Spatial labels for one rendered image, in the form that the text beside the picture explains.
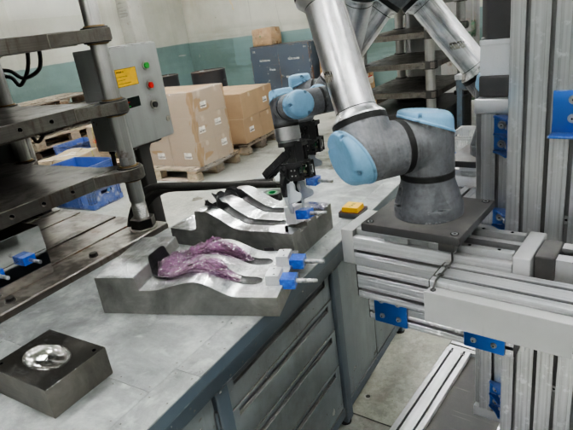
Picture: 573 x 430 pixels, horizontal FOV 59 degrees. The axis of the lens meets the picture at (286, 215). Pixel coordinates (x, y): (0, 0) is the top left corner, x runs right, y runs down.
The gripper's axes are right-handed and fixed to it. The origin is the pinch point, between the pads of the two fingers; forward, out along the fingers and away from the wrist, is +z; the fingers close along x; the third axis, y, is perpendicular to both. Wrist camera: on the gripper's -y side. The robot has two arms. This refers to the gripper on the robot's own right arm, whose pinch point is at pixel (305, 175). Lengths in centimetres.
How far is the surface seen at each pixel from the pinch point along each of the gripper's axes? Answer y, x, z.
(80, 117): -66, -37, -31
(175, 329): 3, -78, 15
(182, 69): -624, 625, 10
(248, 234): -1.8, -36.0, 7.8
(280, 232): 10.1, -35.9, 6.0
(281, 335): 15, -50, 32
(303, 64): -328, 588, 18
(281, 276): 23, -56, 8
